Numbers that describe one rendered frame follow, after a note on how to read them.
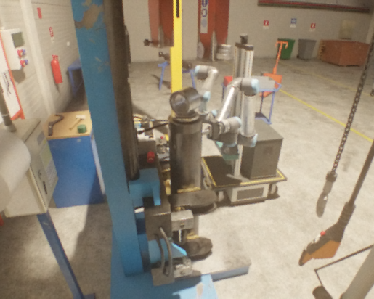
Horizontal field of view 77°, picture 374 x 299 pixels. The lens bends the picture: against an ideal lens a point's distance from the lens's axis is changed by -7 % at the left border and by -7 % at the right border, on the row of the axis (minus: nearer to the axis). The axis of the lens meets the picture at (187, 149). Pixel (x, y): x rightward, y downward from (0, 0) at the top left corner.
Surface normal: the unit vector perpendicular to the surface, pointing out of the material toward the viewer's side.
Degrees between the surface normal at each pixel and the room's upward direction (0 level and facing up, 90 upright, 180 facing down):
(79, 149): 90
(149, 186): 90
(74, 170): 90
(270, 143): 90
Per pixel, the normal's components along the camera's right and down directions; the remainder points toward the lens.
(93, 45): 0.22, 0.48
